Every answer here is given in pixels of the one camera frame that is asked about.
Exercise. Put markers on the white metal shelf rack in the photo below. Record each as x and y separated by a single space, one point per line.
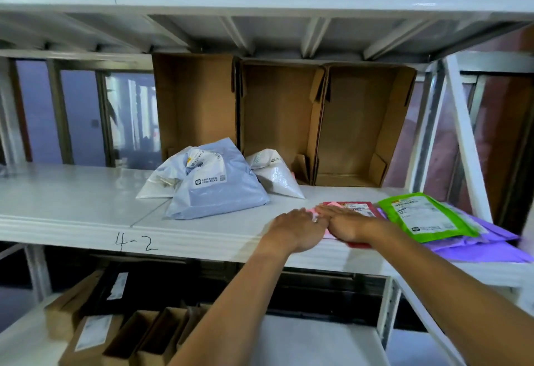
62 207

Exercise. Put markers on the green mailer bag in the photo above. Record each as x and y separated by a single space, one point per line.
396 219

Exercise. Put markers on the red mailer bag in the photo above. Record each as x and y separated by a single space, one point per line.
329 204

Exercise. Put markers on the purple mailer bag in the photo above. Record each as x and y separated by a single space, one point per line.
492 253
496 232

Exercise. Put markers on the purple mailer bag front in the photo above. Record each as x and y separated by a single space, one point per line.
496 232

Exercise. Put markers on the person's right hand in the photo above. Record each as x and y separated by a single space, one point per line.
354 226

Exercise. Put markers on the person's left forearm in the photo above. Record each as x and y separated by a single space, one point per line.
233 311

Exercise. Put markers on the person's left hand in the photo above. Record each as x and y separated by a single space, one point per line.
292 232

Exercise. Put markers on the cardboard carton with white label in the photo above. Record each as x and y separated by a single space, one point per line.
89 336

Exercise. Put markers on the black package with white label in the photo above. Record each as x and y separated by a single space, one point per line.
119 286

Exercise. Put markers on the open brown cardboard box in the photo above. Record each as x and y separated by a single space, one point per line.
192 107
359 127
279 119

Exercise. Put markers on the person's right forearm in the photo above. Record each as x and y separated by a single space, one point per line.
450 286

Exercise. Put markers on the metal window frame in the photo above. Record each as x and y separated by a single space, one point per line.
60 115

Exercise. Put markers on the large grey-blue mailer bag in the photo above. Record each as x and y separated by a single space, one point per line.
225 198

